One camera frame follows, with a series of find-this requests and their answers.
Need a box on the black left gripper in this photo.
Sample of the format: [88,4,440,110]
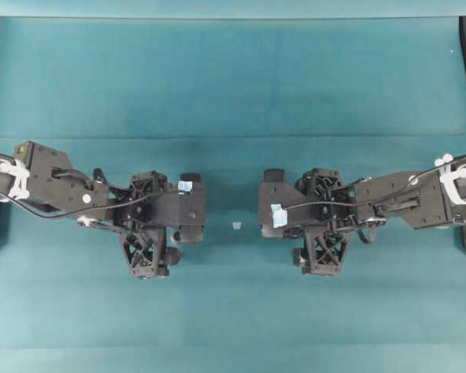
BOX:
[113,171,203,279]

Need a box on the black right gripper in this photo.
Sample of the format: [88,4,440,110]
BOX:
[261,168,355,276]

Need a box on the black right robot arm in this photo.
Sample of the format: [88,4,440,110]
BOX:
[258,154,466,276]

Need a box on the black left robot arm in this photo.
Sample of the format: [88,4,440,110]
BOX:
[0,141,206,279]

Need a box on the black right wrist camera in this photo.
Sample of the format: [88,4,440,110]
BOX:
[258,182,318,227]

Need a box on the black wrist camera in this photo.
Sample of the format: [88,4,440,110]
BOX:
[151,182,206,228]
[258,182,318,227]

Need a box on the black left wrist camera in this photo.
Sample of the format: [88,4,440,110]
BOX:
[151,182,206,228]

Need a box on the black left camera cable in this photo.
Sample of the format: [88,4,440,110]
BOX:
[0,185,187,219]

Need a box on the black camera cable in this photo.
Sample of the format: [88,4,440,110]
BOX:
[285,162,466,213]
[0,185,187,219]

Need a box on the black right camera cable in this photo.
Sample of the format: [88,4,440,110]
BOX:
[285,162,466,213]

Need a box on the white left cable tie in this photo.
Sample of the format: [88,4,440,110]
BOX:
[0,159,30,200]

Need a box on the white cable tie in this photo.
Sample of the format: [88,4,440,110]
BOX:
[434,153,466,205]
[0,159,30,200]

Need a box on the white right cable tie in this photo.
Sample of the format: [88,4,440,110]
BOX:
[434,153,466,205]

